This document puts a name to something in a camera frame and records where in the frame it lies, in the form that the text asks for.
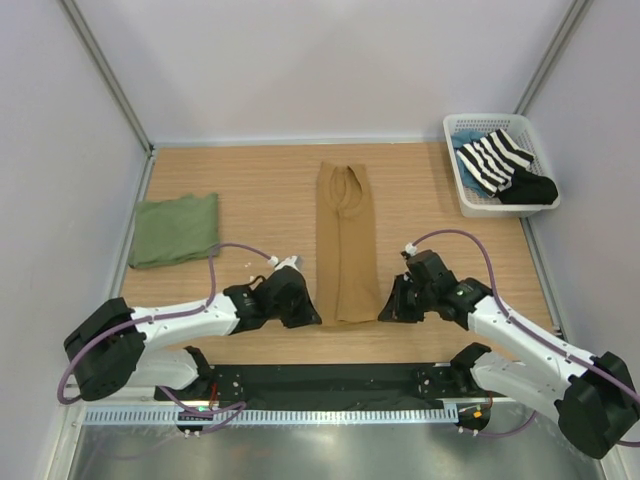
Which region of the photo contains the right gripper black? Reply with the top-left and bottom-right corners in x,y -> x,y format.
379,274 -> 436,324

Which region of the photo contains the tan tank top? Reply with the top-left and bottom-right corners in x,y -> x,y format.
315,162 -> 382,327

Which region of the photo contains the green tank top blue trim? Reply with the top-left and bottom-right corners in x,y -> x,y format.
128,193 -> 220,269

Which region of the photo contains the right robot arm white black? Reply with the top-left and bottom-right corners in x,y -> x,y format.
379,250 -> 639,459

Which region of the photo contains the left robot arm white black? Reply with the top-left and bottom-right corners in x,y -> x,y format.
57,265 -> 321,404

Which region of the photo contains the black white striped tank top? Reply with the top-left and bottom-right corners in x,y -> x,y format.
451,129 -> 536,198

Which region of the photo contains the small white paper scrap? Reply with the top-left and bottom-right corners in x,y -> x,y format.
244,262 -> 255,281

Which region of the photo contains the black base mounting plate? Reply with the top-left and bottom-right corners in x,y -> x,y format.
172,363 -> 488,411

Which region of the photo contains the white plastic laundry basket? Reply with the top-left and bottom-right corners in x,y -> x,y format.
443,113 -> 560,218

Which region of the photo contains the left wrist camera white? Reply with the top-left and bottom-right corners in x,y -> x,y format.
267,255 -> 303,271

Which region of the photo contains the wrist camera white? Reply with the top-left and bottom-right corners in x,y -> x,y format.
267,255 -> 303,271
400,242 -> 418,259

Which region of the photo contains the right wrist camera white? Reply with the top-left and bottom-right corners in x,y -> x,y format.
400,242 -> 418,259

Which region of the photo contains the white slotted cable duct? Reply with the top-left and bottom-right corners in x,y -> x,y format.
83,404 -> 458,426

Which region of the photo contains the left aluminium corner post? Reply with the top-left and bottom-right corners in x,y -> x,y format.
57,0 -> 153,155

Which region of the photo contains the aluminium corner post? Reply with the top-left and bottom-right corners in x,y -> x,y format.
57,0 -> 153,155
513,0 -> 594,116

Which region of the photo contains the right aluminium corner post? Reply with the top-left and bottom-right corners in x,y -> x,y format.
513,0 -> 594,116

